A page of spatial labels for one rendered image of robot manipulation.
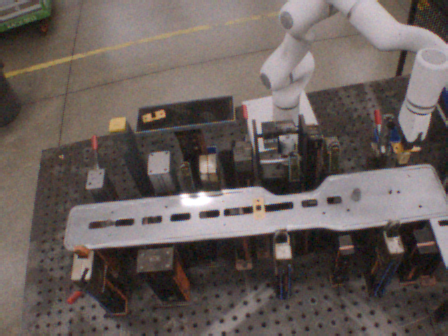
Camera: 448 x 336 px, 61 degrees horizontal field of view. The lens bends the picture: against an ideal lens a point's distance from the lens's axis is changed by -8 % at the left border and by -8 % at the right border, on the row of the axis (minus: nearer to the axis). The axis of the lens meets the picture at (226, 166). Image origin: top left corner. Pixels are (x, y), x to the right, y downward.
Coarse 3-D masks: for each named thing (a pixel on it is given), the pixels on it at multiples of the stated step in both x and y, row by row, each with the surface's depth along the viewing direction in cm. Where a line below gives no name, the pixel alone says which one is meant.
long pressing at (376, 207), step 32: (224, 192) 146; (256, 192) 145; (320, 192) 141; (384, 192) 138; (416, 192) 136; (160, 224) 141; (192, 224) 140; (256, 224) 137; (288, 224) 135; (320, 224) 134; (352, 224) 132; (384, 224) 131
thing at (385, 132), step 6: (390, 114) 131; (384, 120) 130; (390, 120) 130; (384, 126) 132; (390, 126) 129; (384, 132) 135; (390, 132) 134; (384, 138) 137; (390, 138) 136; (378, 144) 140; (384, 144) 139; (378, 156) 142
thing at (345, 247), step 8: (344, 240) 130; (336, 248) 135; (344, 248) 128; (352, 248) 128; (336, 256) 136; (344, 256) 128; (352, 256) 128; (336, 264) 140; (344, 264) 132; (328, 272) 154; (336, 272) 141; (344, 272) 141; (328, 280) 152; (336, 280) 146; (344, 280) 147
